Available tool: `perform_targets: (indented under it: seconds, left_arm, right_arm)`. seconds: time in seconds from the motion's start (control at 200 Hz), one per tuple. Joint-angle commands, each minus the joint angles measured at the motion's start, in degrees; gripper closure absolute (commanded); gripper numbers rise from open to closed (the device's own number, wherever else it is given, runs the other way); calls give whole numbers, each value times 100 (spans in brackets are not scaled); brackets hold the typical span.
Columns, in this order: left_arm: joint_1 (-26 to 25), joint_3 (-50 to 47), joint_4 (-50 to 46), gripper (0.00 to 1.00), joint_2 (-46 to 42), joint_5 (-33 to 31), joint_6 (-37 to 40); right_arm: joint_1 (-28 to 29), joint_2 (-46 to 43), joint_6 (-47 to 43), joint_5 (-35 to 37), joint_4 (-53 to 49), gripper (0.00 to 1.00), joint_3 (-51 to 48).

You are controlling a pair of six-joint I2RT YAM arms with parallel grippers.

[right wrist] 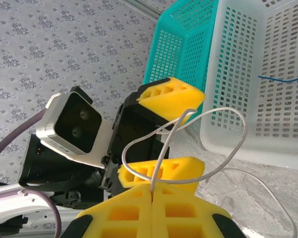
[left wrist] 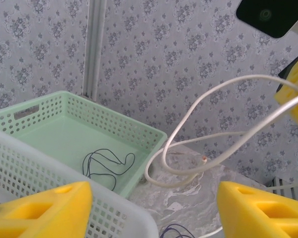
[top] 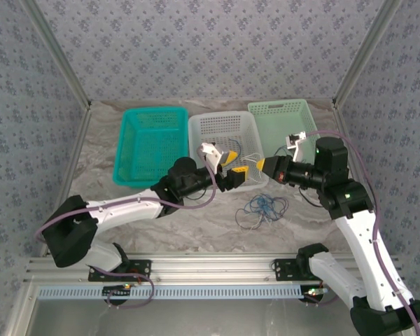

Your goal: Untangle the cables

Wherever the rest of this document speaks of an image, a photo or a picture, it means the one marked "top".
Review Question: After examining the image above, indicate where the thin purple cable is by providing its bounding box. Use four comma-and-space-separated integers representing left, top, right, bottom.
236, 208, 258, 230

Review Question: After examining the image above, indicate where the teal plastic basket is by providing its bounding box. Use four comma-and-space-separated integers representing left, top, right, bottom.
111, 106, 189, 187

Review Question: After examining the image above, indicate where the thick purple left arm cable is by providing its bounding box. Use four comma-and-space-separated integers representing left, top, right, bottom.
34, 146, 218, 309

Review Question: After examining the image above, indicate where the white plastic basket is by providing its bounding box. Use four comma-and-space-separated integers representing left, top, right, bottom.
188, 111, 270, 193

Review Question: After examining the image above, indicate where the black adapter board with LED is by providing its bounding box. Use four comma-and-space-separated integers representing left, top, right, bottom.
302, 286, 328, 302
102, 285, 132, 298

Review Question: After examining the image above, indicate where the light green plastic basket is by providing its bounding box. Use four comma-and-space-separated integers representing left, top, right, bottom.
247, 98, 321, 165

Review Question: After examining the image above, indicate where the aluminium corner post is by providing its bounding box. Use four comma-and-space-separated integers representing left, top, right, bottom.
20, 0, 92, 106
332, 0, 403, 106

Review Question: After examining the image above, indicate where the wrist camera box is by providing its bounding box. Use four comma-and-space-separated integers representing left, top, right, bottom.
285, 131, 307, 160
199, 142, 224, 175

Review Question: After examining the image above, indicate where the grey slotted cable duct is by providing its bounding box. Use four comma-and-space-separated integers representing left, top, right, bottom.
37, 283, 332, 301

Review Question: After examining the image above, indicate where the long aluminium base rail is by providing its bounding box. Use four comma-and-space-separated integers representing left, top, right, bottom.
22, 254, 405, 284

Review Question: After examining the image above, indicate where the thin white cable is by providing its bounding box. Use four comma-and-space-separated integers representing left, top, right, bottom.
241, 153, 267, 185
253, 211, 276, 230
255, 209, 277, 228

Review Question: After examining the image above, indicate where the thick purple right arm cable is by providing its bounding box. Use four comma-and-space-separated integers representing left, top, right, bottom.
300, 129, 420, 336

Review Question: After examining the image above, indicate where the thick purple arm cable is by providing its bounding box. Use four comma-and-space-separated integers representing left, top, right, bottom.
34, 146, 218, 309
300, 129, 420, 336

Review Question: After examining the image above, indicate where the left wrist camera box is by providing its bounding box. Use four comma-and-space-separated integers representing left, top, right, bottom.
199, 142, 224, 175

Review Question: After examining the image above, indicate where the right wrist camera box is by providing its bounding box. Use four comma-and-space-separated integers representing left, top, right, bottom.
285, 131, 307, 160

